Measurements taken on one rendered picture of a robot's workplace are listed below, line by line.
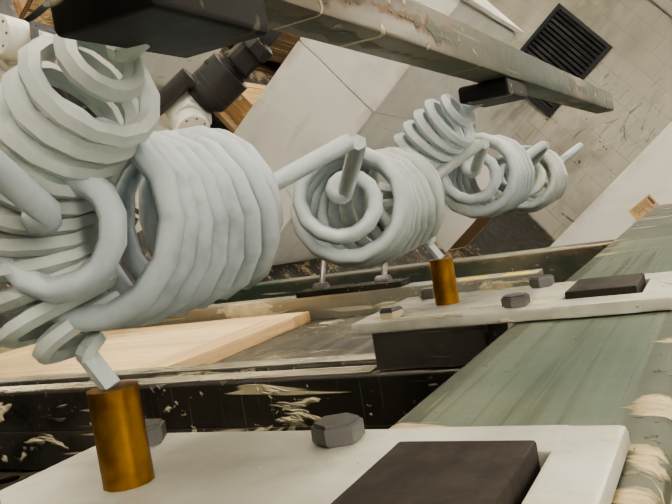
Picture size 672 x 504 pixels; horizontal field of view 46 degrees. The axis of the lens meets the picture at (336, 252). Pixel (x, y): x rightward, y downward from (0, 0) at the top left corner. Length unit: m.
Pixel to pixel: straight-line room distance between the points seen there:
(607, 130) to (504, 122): 1.19
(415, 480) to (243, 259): 0.10
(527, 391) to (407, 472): 0.12
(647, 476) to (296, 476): 0.09
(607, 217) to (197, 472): 4.69
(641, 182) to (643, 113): 4.51
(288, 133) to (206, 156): 3.72
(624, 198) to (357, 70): 1.88
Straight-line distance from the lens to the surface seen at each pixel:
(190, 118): 1.46
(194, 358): 1.07
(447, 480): 0.20
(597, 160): 9.39
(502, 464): 0.20
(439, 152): 0.49
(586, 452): 0.22
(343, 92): 3.84
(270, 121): 4.04
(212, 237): 0.24
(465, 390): 0.33
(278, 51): 7.10
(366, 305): 1.31
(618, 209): 4.89
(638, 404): 0.29
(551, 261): 1.45
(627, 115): 9.37
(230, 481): 0.24
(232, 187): 0.26
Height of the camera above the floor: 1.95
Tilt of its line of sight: 23 degrees down
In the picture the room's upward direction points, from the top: 40 degrees clockwise
